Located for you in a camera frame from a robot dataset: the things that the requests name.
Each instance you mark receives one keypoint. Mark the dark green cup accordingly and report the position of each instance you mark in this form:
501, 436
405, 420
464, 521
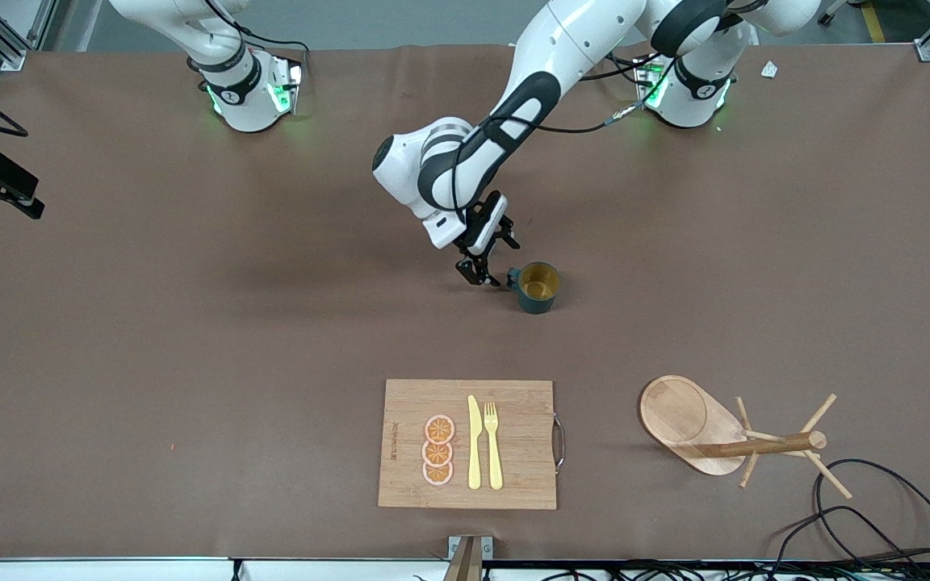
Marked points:
536, 300

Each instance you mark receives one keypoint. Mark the wooden cup rack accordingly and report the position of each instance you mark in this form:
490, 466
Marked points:
691, 428

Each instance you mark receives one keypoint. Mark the orange slice toy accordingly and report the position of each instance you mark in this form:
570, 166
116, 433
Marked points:
439, 428
437, 452
437, 473

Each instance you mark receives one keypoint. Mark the yellow plastic knife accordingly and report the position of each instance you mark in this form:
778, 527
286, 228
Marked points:
474, 452

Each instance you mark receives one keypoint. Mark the wooden cutting board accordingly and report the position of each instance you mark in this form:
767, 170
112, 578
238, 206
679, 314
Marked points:
521, 452

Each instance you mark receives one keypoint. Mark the yellow plastic fork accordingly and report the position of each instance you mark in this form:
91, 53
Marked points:
495, 460

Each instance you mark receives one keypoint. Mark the white paper scrap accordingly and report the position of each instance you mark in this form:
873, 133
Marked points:
769, 69

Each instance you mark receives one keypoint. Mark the metal table bracket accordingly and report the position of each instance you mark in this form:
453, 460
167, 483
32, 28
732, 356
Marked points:
469, 557

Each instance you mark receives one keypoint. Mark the white table edge rail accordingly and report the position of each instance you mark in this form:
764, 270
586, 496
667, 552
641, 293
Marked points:
110, 570

